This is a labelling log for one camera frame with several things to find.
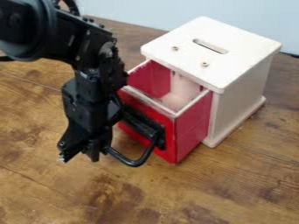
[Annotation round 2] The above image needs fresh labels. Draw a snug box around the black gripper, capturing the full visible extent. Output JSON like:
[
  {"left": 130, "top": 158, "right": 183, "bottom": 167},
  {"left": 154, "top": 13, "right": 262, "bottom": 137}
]
[{"left": 58, "top": 79, "right": 122, "bottom": 163}]

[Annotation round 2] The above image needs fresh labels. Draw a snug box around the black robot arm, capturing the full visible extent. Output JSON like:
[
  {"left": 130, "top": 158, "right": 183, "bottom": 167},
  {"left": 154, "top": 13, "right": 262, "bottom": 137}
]
[{"left": 0, "top": 0, "right": 127, "bottom": 162}]

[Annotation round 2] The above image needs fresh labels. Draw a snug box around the black metal drawer handle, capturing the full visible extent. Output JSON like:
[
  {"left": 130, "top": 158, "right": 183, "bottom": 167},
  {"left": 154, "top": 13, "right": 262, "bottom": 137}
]
[{"left": 104, "top": 105, "right": 166, "bottom": 167}]

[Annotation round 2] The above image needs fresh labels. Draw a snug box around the white wooden box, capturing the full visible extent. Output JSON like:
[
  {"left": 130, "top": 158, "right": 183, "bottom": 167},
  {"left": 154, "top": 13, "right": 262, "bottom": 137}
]
[{"left": 142, "top": 17, "right": 282, "bottom": 148}]

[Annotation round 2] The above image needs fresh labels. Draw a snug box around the red drawer front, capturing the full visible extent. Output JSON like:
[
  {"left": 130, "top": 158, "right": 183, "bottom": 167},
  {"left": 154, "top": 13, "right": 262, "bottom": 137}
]
[{"left": 119, "top": 59, "right": 212, "bottom": 165}]

